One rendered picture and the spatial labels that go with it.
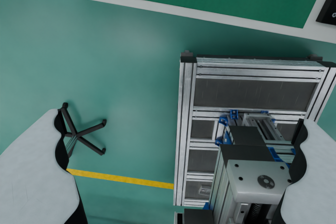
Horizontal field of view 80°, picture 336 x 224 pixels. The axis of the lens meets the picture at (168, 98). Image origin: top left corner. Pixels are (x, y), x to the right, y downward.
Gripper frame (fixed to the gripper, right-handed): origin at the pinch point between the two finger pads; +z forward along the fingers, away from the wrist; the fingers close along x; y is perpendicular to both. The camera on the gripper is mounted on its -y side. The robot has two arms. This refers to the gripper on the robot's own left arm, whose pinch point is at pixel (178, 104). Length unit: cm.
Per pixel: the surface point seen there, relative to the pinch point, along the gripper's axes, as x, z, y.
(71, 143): -75, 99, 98
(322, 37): 35, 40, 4
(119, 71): -38, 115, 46
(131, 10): -27, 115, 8
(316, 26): 32, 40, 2
